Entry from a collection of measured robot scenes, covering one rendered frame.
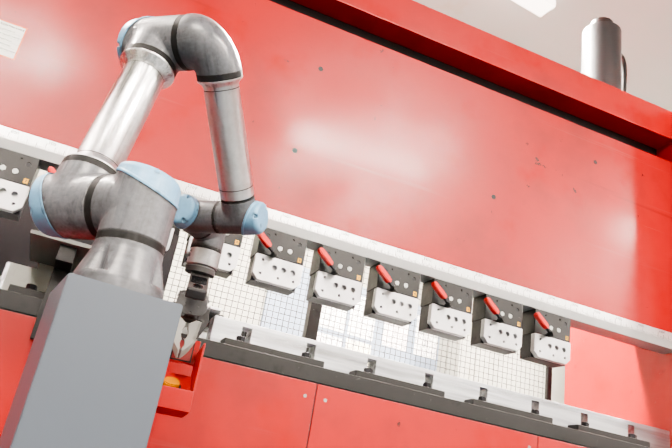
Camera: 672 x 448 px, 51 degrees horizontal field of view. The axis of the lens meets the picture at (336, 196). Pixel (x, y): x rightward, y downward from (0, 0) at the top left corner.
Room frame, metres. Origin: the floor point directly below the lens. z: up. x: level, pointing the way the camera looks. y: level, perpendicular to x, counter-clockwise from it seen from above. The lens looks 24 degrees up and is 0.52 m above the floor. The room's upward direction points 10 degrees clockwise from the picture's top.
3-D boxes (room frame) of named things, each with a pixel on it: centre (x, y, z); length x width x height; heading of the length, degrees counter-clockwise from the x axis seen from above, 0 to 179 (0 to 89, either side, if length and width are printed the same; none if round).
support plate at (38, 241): (1.73, 0.64, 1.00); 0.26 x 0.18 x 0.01; 19
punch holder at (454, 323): (2.24, -0.42, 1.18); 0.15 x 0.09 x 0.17; 109
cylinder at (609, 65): (2.63, -1.14, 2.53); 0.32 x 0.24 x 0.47; 109
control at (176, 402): (1.62, 0.34, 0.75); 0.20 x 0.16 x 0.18; 103
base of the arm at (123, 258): (1.14, 0.33, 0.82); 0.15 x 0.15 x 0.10
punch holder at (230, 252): (1.99, 0.33, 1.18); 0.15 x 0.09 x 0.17; 109
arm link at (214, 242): (1.61, 0.29, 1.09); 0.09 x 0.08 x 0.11; 159
